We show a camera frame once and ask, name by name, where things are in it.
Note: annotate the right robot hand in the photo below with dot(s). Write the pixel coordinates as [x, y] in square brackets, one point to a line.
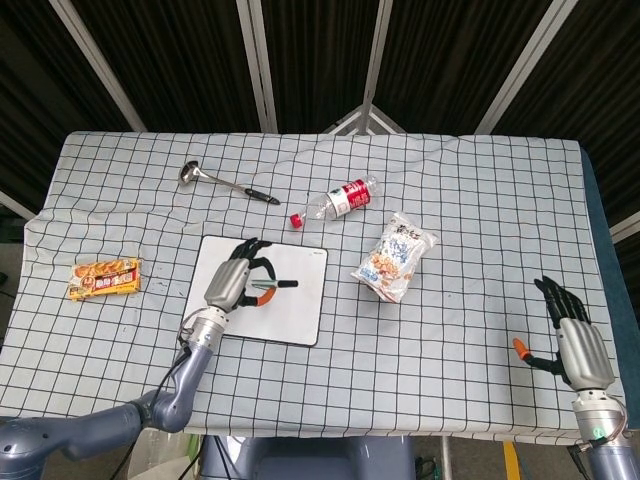
[582, 352]

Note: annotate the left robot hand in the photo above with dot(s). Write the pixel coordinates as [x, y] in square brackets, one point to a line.
[235, 282]

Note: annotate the green black marker pen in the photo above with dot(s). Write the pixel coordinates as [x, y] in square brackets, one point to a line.
[280, 283]

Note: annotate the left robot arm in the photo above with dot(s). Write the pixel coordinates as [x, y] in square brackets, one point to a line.
[150, 395]

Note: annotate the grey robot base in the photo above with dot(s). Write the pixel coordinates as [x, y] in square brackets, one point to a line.
[305, 457]

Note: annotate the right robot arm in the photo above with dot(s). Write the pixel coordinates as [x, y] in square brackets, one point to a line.
[602, 435]

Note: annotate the yellow food box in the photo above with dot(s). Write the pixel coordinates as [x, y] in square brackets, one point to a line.
[105, 278]

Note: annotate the clear plastic bottle red cap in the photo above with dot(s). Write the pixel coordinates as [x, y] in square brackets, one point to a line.
[340, 200]

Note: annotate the white snack bag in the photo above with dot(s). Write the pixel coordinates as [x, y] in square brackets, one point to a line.
[395, 257]

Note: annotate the checkered tablecloth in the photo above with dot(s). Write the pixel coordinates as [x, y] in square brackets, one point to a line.
[400, 370]

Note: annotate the white board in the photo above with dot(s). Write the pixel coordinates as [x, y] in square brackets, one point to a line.
[295, 300]

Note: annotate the metal frame stand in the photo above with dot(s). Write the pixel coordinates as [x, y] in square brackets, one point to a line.
[362, 120]

